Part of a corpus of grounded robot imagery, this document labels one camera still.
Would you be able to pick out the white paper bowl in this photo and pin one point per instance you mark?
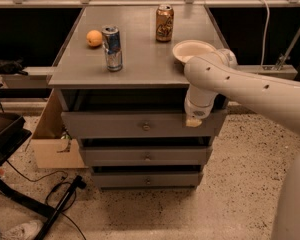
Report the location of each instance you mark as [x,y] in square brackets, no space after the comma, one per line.
[185,50]

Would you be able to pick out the grey bottom drawer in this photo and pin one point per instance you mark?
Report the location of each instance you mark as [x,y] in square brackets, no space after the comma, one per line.
[184,179]

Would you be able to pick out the grey drawer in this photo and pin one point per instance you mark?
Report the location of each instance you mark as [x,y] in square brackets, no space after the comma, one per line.
[126,124]
[145,156]
[184,179]

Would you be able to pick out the grey middle drawer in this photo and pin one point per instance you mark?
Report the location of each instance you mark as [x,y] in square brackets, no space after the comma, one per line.
[145,156]

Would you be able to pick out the orange fruit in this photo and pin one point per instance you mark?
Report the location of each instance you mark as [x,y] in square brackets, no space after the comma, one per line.
[94,38]

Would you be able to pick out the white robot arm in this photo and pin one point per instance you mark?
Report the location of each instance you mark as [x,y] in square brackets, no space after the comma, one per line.
[277,99]

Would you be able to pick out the blue silver drink can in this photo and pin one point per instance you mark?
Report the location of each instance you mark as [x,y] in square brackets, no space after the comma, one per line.
[112,47]

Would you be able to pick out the black stand with base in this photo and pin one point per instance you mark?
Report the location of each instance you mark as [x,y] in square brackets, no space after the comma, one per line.
[12,136]

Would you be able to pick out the grey drawer cabinet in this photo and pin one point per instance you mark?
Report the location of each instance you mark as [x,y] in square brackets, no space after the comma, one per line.
[150,80]

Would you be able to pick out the brown gold drink can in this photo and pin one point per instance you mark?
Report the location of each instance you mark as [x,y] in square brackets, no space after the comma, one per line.
[164,23]

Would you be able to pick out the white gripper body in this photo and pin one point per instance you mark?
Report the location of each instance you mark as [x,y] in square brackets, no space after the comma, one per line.
[197,111]

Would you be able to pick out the black bag on ledge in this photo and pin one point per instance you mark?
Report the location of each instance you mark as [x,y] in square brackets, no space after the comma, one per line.
[12,67]

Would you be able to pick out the grey top drawer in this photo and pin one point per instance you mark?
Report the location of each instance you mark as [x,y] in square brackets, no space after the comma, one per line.
[126,124]

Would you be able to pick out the white sneaker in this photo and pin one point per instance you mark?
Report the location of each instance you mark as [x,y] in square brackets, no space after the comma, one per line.
[24,231]

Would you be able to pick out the cardboard box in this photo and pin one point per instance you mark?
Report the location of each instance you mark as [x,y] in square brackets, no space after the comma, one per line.
[53,147]

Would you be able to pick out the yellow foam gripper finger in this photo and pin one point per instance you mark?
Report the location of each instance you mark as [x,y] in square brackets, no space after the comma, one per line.
[192,122]

